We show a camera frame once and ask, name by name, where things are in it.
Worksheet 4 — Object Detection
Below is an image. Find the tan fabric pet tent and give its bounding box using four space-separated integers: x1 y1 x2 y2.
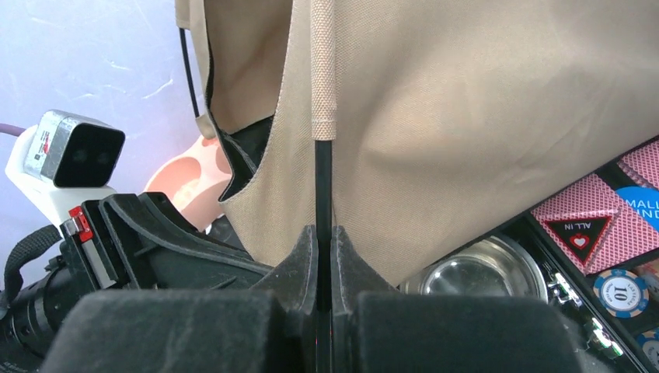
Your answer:
176 1 658 284

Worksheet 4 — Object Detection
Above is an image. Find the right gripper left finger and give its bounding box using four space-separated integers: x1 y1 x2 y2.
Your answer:
41 226 317 372

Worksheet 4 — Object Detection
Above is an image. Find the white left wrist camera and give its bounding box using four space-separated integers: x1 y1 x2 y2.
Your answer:
5 110 126 226

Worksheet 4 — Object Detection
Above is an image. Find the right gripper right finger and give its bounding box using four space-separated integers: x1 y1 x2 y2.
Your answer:
330 226 581 372

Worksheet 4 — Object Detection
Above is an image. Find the black tent pole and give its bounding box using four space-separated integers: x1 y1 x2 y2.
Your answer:
178 27 200 118
315 141 333 373

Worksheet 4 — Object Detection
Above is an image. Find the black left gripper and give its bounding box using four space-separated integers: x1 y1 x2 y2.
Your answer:
1 193 271 361

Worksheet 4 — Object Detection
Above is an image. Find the pink double bowl holder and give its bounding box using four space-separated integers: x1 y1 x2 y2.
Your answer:
145 136 232 231

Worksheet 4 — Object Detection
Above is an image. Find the black poker chip case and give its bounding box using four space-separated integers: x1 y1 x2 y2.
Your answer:
501 139 658 372

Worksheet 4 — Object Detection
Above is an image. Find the steel pet bowl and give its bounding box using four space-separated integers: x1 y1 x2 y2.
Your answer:
399 235 549 302

